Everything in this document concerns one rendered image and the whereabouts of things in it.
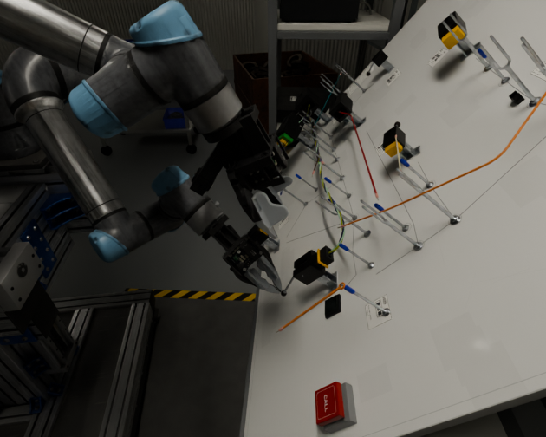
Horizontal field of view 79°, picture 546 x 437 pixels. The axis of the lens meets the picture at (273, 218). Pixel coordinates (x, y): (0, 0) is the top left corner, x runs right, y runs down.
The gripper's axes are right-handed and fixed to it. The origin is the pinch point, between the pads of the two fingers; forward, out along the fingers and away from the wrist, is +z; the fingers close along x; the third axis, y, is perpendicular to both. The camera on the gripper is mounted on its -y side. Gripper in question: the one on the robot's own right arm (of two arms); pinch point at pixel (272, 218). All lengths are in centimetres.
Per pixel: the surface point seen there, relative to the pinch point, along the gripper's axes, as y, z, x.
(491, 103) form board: 40.8, 4.2, 19.3
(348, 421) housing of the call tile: 6.7, 18.5, -27.7
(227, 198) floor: -122, 99, 173
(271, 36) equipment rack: -8, -11, 93
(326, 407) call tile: 3.5, 17.7, -26.0
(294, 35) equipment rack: 0, -8, 94
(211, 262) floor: -113, 96, 96
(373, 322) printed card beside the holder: 12.0, 17.5, -13.0
